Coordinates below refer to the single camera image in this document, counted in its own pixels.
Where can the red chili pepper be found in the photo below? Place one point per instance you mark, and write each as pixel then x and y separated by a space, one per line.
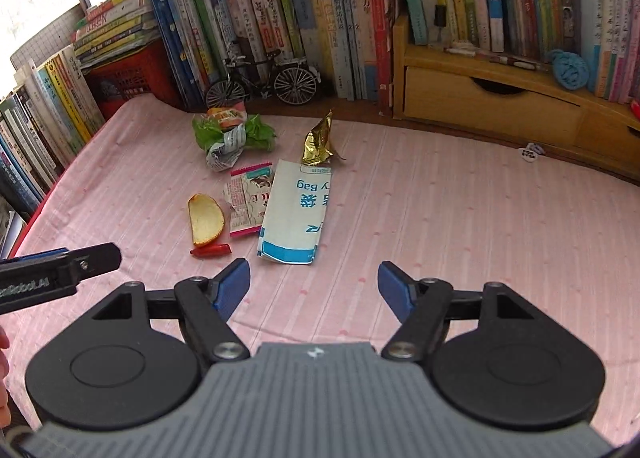
pixel 212 251

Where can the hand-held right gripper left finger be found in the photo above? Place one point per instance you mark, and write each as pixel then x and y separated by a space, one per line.
pixel 232 288

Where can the small gold foil wrapper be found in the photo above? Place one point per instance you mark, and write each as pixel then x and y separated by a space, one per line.
pixel 317 147

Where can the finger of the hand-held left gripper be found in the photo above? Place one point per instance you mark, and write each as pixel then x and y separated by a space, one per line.
pixel 100 258
pixel 35 257

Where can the white grid board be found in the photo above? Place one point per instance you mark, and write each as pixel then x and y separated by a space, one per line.
pixel 45 42

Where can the black model bicycle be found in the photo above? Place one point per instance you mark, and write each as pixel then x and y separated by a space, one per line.
pixel 295 85

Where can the small white tag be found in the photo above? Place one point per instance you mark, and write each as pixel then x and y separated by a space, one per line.
pixel 531 152

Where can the white blue paper bag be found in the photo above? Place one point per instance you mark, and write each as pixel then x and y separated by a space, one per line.
pixel 290 218

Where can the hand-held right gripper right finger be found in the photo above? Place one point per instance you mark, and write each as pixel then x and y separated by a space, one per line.
pixel 395 288

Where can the stack of flat books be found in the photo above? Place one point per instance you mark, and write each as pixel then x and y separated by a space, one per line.
pixel 110 32

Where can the wooden desk organizer with drawer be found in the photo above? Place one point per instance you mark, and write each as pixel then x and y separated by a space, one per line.
pixel 450 92

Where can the orange peel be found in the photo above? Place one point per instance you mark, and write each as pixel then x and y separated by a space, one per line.
pixel 205 218

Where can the pink striped snack wrapper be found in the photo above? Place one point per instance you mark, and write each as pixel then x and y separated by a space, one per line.
pixel 242 208

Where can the red plastic crate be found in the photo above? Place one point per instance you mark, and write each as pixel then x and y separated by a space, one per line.
pixel 130 77

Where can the dark red pen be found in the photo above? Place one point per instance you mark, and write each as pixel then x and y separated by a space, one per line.
pixel 495 56

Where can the blue crumpled cloth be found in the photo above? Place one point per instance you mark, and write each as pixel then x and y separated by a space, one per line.
pixel 567 70

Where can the person's left hand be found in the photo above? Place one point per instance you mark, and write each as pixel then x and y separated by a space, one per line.
pixel 3 340

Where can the pink striped tablecloth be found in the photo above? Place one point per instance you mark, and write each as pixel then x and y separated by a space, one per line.
pixel 450 213

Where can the green wrapper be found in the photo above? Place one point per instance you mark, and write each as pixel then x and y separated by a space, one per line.
pixel 257 132

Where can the black yellow marker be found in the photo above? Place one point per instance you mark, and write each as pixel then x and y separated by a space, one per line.
pixel 440 15

